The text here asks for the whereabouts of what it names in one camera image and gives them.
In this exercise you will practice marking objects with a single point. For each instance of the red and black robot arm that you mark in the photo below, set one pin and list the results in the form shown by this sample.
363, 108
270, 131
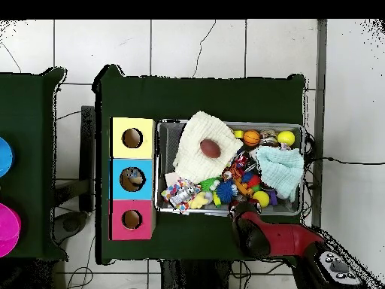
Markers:
288, 237

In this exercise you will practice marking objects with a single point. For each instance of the wooden box with three holes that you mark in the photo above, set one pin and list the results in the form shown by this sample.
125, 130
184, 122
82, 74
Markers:
117, 192

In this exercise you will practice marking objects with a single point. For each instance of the cream knitted cloth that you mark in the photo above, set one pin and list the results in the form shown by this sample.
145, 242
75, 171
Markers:
195, 162

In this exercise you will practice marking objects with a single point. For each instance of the brown toy football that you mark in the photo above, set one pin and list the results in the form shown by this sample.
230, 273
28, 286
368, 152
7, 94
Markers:
210, 148

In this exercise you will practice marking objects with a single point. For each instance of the colourful dotted cloth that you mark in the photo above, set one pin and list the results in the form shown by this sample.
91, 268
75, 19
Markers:
173, 189

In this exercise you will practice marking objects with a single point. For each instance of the yellow plush toy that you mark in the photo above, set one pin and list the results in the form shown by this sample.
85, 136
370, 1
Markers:
198, 201

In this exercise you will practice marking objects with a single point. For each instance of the blue spiky ball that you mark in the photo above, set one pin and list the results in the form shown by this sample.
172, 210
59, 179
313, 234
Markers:
226, 191

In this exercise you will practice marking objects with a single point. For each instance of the dark green table cloth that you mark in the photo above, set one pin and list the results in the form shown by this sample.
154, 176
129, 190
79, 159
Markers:
30, 105
195, 99

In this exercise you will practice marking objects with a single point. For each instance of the orange toy basketball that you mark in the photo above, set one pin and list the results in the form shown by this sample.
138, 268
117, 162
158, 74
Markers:
251, 138

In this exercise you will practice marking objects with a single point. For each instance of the yellow foam ball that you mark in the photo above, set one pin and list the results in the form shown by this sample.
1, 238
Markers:
261, 198
286, 138

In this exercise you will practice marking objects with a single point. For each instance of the light blue knitted cloth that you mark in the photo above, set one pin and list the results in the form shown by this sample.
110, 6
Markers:
282, 168

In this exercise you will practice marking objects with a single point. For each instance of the blue round container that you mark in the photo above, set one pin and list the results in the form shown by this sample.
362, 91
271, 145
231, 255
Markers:
5, 156

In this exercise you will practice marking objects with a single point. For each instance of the magenta round container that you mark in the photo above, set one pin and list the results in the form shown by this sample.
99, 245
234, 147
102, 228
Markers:
8, 228

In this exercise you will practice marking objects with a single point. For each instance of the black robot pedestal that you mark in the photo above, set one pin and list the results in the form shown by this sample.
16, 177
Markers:
195, 277

